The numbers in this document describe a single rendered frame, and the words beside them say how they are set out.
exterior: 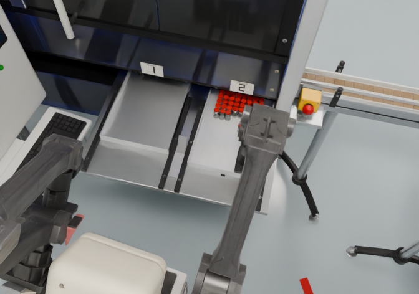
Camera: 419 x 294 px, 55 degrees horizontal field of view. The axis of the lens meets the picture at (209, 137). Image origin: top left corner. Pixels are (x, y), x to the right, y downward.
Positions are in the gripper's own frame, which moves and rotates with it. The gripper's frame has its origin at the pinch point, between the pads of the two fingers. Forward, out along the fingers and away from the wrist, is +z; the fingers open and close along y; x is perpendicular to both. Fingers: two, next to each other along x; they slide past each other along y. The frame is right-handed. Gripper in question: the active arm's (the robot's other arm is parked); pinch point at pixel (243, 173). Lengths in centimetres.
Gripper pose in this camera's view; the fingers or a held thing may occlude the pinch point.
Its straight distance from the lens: 143.7
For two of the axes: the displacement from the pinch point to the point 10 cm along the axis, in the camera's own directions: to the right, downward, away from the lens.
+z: -0.4, 5.7, 8.2
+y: 2.3, -7.9, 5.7
